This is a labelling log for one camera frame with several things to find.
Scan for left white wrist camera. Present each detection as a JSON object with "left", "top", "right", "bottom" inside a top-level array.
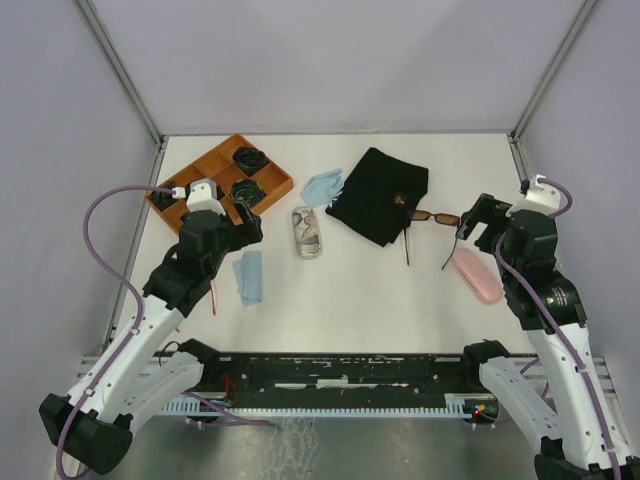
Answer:
[{"left": 172, "top": 178, "right": 226, "bottom": 215}]

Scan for left aluminium frame post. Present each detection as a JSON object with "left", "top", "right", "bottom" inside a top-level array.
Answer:
[{"left": 74, "top": 0, "right": 169, "bottom": 146}]

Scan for rolled black belt top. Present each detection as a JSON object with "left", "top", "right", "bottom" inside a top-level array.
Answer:
[{"left": 232, "top": 146, "right": 268, "bottom": 176}]

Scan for wooden compartment tray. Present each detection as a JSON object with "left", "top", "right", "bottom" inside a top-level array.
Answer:
[{"left": 161, "top": 133, "right": 294, "bottom": 225}]

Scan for light blue cleaning cloth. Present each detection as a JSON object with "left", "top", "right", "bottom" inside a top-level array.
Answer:
[{"left": 232, "top": 251, "right": 263, "bottom": 306}]

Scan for rolled blue yellow belt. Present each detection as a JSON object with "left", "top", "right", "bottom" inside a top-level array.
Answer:
[{"left": 231, "top": 178, "right": 266, "bottom": 207}]

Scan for right aluminium frame post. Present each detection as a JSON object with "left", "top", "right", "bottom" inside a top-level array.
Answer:
[{"left": 509, "top": 0, "right": 601, "bottom": 144}]

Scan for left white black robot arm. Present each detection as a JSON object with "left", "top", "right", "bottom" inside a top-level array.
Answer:
[{"left": 39, "top": 199, "right": 263, "bottom": 479}]

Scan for red sunglasses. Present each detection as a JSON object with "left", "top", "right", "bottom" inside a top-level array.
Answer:
[{"left": 210, "top": 280, "right": 218, "bottom": 316}]

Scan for pink glasses case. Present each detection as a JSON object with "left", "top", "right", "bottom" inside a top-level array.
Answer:
[{"left": 452, "top": 248, "right": 503, "bottom": 305}]

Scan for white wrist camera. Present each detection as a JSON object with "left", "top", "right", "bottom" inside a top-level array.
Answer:
[
  {"left": 506, "top": 175, "right": 562, "bottom": 217},
  {"left": 172, "top": 178, "right": 226, "bottom": 215}
]

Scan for rolled green black belt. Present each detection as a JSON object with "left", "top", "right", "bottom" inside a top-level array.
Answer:
[{"left": 150, "top": 191, "right": 177, "bottom": 212}]

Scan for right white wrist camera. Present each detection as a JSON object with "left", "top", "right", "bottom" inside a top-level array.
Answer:
[{"left": 506, "top": 175, "right": 562, "bottom": 217}]

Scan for crumpled light blue cloth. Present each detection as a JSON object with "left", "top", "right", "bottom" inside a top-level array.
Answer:
[{"left": 301, "top": 168, "right": 344, "bottom": 208}]

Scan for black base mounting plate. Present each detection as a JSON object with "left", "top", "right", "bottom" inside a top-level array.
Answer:
[{"left": 192, "top": 352, "right": 489, "bottom": 407}]

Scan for brown sunglasses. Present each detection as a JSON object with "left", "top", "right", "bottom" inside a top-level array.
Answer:
[{"left": 403, "top": 210, "right": 461, "bottom": 266}]

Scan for aluminium frame post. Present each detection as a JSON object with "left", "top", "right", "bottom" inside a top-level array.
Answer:
[
  {"left": 74, "top": 0, "right": 169, "bottom": 146},
  {"left": 509, "top": 0, "right": 601, "bottom": 144}
]

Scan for black folded cloth pouch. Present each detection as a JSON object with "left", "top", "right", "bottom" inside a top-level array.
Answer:
[{"left": 325, "top": 147, "right": 429, "bottom": 247}]

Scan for white slotted cable duct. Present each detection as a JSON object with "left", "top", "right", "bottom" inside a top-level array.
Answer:
[{"left": 159, "top": 394, "right": 494, "bottom": 420}]

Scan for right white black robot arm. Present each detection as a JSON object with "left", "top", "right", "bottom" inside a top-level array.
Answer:
[{"left": 456, "top": 194, "right": 639, "bottom": 479}]

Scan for marble pattern glasses case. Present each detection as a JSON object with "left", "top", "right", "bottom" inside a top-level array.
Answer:
[{"left": 292, "top": 206, "right": 322, "bottom": 260}]

